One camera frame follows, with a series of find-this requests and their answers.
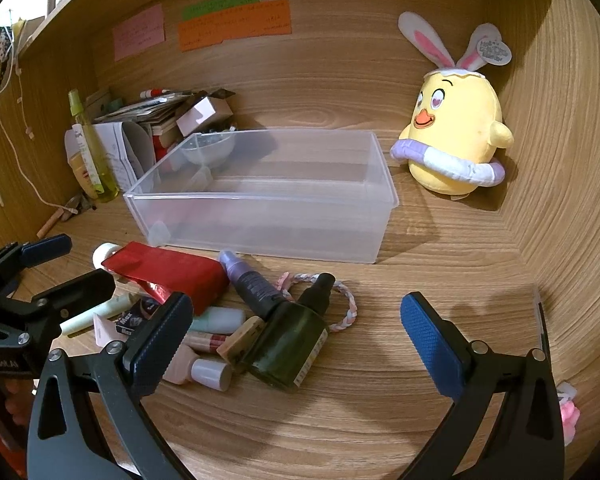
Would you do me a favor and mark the white folded paper stack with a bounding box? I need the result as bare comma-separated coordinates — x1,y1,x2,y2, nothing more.
92,121,153,191

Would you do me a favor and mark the small red box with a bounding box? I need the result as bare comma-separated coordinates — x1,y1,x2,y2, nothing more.
151,134,173,162

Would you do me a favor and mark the beige tube with red label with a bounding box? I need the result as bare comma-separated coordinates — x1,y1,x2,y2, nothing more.
66,127,100,201

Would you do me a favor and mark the white cord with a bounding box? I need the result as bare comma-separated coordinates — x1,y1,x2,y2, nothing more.
0,10,66,211

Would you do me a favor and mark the red foil packet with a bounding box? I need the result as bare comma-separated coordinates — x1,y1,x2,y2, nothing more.
103,241,231,317

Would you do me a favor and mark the clear plastic storage box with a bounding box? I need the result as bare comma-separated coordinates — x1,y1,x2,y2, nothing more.
123,129,400,265

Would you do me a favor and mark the pink paper note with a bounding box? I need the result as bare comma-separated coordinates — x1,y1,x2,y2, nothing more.
112,4,167,62

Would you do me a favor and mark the beige stick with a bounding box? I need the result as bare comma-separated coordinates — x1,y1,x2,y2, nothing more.
36,208,63,238

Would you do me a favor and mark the orange paper note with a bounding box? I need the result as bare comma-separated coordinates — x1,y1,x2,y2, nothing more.
178,0,292,53

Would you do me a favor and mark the person's left hand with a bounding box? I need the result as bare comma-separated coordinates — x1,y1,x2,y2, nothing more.
2,380,37,413

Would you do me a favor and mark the pink white braided hair tie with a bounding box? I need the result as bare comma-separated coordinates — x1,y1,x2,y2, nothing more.
276,271,358,333

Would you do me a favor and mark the small beige box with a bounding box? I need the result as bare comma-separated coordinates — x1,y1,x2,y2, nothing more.
216,316,263,363

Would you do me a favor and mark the small black box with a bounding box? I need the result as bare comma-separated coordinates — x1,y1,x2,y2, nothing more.
115,297,163,336

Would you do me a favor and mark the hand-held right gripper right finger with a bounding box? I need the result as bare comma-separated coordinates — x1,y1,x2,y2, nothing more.
395,291,566,480

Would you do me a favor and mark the purple spray bottle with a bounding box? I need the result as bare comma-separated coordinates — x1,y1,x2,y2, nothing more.
218,250,296,318

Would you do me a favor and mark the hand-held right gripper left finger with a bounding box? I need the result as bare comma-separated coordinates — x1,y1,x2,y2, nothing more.
27,291,196,480

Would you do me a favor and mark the green paper note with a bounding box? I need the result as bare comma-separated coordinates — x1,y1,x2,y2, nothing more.
182,0,261,20

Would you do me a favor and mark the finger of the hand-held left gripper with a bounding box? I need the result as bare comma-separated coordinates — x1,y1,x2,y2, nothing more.
0,234,73,301
0,269,117,346

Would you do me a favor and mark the white tape roll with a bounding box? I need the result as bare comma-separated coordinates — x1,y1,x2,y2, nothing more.
92,243,122,271

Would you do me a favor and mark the pink soft toy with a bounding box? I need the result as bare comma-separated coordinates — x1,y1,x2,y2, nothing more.
555,381,581,446

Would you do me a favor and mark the small white cardboard box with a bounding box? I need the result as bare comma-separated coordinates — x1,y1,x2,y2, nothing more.
176,96,233,136

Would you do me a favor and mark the dark green pump bottle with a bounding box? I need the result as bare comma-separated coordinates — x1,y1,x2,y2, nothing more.
245,272,331,392

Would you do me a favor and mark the pale green stick tube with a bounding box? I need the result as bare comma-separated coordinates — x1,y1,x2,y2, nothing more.
60,292,138,337

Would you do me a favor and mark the mint green small bottle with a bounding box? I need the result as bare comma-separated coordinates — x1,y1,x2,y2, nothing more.
192,306,246,335

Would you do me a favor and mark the yellow chick plush toy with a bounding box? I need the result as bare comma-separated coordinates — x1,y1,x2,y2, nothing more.
390,11,515,200

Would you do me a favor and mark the white bowl with items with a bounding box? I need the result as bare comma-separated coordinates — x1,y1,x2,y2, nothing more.
180,130,237,167

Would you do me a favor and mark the yellow-green spray bottle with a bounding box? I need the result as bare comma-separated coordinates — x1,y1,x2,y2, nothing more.
68,89,121,204

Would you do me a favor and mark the pale pink card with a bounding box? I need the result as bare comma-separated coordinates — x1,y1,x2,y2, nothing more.
92,312,131,348

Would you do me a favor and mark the pile of books and papers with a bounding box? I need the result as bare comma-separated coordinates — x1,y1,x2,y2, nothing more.
94,87,191,125

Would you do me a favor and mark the pink bottle with white cap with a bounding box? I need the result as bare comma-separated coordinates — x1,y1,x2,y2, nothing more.
162,345,233,393

